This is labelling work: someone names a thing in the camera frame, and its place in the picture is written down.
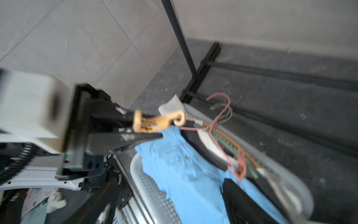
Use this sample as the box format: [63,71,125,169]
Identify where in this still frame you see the dark grey garment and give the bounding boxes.
[181,130,287,224]

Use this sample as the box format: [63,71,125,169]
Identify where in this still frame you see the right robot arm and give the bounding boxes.
[1,68,163,224]

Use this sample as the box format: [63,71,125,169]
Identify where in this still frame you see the spare wire hangers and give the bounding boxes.
[208,102,234,125]

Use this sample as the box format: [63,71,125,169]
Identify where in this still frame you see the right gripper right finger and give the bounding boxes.
[86,133,163,155]

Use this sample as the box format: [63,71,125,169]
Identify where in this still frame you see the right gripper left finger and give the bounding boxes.
[74,83,157,132]

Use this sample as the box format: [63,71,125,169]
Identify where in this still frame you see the light blue t-shirt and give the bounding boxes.
[135,126,289,224]

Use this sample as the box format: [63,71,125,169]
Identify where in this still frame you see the white laundry basket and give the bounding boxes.
[130,103,315,224]

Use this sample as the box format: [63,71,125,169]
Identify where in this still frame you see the white garment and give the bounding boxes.
[158,95,188,116]

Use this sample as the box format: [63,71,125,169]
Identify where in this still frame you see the pink wire hanger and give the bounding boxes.
[178,92,247,184]

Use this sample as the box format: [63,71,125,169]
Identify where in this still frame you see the yellow clothespin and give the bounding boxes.
[132,110,186,133]

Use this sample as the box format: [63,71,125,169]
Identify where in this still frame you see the black clothes rack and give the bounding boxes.
[162,1,358,157]

